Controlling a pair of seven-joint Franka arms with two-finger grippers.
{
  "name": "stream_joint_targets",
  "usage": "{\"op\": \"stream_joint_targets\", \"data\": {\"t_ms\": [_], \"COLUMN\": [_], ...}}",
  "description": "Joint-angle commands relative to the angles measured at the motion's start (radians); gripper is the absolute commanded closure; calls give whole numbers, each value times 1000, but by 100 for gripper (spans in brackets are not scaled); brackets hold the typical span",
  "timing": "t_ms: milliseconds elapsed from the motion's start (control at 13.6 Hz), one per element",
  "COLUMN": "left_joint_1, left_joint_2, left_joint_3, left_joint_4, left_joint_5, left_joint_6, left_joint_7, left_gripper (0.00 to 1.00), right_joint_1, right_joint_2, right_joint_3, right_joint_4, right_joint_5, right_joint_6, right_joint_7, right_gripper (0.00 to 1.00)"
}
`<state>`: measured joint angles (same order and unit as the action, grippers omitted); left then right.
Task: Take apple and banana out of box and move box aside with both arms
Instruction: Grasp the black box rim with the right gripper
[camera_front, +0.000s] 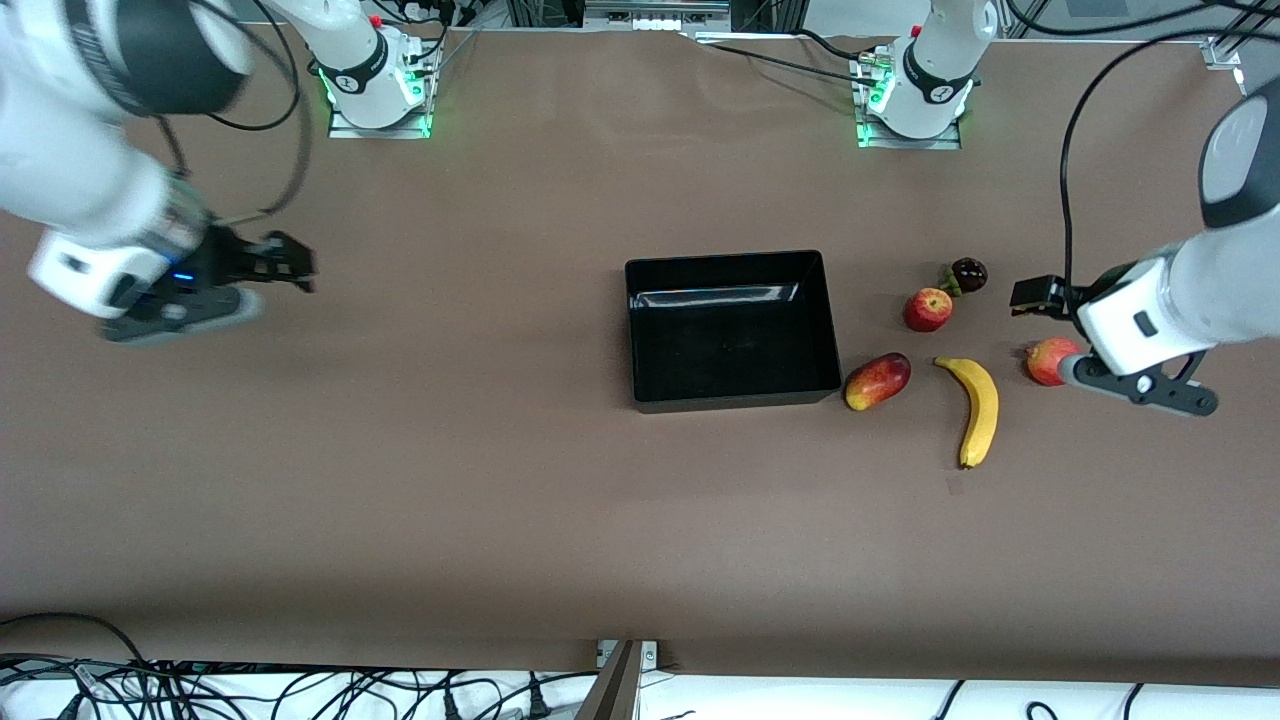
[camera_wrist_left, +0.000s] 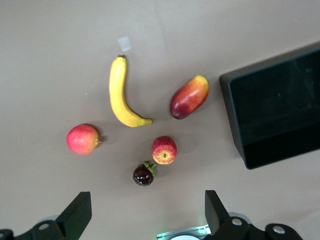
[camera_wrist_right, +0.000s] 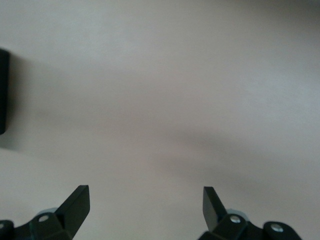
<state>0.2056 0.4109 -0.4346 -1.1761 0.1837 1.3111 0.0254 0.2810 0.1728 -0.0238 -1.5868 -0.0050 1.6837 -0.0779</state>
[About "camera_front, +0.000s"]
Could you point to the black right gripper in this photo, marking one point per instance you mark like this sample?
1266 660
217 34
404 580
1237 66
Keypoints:
228 262

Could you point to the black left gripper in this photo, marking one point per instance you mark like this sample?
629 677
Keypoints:
1063 297

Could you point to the red-yellow apple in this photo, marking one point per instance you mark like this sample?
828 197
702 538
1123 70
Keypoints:
928 310

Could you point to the yellow banana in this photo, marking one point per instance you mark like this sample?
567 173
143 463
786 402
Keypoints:
982 400

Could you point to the black plastic box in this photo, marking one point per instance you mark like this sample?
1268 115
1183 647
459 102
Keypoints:
730 340

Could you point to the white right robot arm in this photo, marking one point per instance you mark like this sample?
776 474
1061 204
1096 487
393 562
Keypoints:
60 180

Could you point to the dark purple mangosteen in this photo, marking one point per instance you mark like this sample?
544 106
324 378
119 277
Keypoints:
968 272

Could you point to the red-yellow mango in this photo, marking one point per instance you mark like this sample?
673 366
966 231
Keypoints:
878 382

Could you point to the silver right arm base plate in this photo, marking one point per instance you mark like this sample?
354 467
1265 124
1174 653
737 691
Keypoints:
380 131

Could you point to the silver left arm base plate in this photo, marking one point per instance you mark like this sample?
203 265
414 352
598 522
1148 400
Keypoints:
910 143

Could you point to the silver corner bracket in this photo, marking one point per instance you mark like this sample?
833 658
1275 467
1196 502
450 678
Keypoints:
1222 55

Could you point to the silver aluminium frame rail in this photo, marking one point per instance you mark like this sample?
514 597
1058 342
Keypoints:
655 8

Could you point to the silver table edge bracket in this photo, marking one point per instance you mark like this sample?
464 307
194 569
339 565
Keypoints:
648 655

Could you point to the grey metal post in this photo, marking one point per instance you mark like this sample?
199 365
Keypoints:
612 690

